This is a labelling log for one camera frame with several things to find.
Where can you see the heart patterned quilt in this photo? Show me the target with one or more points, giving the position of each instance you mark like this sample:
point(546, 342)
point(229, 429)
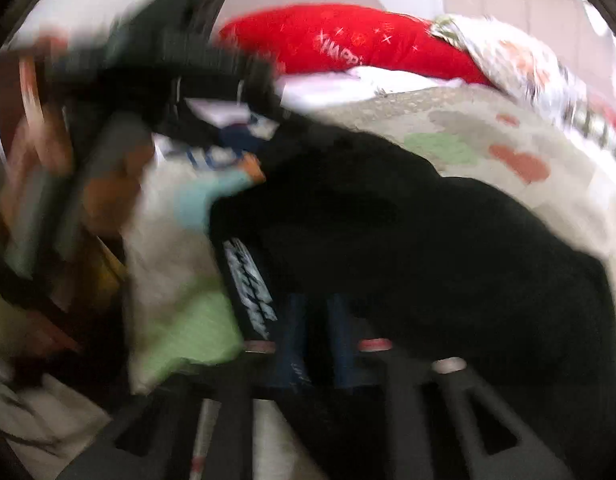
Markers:
point(488, 125)

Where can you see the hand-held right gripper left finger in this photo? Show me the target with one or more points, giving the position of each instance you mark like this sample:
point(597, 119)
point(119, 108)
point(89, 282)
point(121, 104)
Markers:
point(291, 340)

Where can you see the white floral pillow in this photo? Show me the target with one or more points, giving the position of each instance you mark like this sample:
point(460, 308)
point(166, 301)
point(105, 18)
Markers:
point(508, 55)

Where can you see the white bed sheet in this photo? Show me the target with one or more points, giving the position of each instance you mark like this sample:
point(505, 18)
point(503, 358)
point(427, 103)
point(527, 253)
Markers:
point(368, 85)

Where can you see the long red pillow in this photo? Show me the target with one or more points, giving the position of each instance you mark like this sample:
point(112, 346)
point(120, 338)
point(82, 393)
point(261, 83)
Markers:
point(348, 40)

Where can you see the black pants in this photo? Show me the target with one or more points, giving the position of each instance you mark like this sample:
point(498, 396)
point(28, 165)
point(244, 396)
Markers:
point(388, 240)

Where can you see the person's left hand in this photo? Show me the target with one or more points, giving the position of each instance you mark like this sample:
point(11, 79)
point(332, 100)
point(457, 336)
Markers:
point(110, 200)

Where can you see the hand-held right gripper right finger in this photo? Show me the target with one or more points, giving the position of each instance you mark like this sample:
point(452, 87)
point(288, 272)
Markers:
point(343, 342)

